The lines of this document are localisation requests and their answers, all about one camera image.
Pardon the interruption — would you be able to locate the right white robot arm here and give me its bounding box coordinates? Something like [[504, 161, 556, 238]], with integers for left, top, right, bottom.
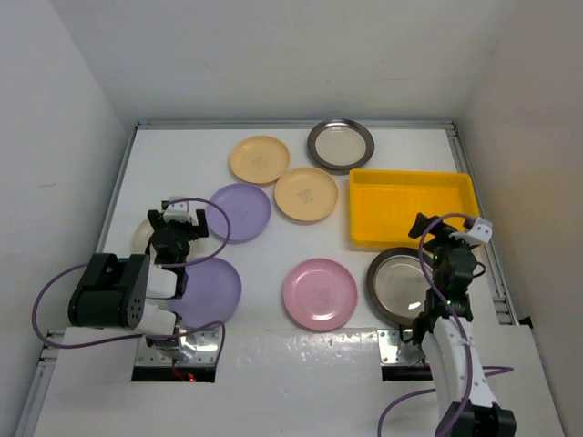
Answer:
[[408, 213, 517, 436]]

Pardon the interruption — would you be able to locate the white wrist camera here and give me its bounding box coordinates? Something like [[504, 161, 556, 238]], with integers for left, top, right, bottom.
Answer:
[[451, 218, 493, 246], [163, 197, 190, 223]]

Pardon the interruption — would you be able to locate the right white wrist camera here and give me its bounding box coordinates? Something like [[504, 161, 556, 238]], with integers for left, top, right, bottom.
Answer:
[[451, 218, 493, 246]]

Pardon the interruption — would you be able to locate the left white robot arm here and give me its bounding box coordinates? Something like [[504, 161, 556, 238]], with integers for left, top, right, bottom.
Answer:
[[67, 204, 209, 362]]

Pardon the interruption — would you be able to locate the pink plate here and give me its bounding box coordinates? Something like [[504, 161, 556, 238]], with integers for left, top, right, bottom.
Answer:
[[282, 258, 358, 332]]

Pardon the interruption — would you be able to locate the near purple plate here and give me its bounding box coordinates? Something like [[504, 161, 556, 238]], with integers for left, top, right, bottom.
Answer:
[[169, 258, 242, 328]]

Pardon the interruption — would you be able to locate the yellow plastic bin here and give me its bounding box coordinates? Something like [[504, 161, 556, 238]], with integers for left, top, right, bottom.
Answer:
[[349, 169, 479, 249]]

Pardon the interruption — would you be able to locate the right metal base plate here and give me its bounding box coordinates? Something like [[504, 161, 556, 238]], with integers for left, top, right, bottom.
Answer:
[[377, 328, 426, 367]]

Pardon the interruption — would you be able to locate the aluminium frame rail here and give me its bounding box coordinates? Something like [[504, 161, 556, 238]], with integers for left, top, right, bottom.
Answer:
[[13, 118, 523, 437]]

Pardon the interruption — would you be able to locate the cream white plate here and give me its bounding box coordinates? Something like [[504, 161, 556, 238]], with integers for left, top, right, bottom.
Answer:
[[131, 218, 154, 254]]

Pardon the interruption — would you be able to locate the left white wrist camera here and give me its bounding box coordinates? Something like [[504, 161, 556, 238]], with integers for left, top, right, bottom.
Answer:
[[163, 197, 190, 223]]

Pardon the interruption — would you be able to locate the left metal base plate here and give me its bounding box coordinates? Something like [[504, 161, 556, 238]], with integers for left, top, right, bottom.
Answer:
[[135, 328, 221, 367]]

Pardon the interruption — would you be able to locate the far orange plate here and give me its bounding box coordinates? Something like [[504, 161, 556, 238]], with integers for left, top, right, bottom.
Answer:
[[230, 136, 291, 185]]

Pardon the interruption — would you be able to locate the metal base plate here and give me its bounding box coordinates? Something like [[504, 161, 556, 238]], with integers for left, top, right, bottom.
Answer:
[[377, 328, 426, 367], [135, 328, 221, 367]]

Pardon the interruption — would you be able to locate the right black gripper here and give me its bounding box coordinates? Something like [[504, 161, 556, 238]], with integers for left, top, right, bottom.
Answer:
[[407, 213, 473, 289]]

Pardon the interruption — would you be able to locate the purple plate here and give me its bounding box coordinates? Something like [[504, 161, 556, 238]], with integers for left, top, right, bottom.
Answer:
[[210, 183, 271, 243], [169, 258, 242, 328]]

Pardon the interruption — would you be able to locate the near orange plate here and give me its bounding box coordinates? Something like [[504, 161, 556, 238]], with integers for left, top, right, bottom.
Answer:
[[274, 167, 339, 222]]

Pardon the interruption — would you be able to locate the far purple plate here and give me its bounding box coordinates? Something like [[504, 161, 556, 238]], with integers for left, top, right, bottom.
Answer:
[[210, 183, 271, 243]]

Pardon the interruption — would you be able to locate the orange plate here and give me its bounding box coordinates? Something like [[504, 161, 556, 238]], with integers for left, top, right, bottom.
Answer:
[[274, 167, 339, 222], [230, 136, 291, 185]]

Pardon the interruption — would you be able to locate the steel rimmed plate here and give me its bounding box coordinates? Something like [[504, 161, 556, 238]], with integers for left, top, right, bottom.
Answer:
[[365, 248, 429, 329], [307, 119, 375, 173]]

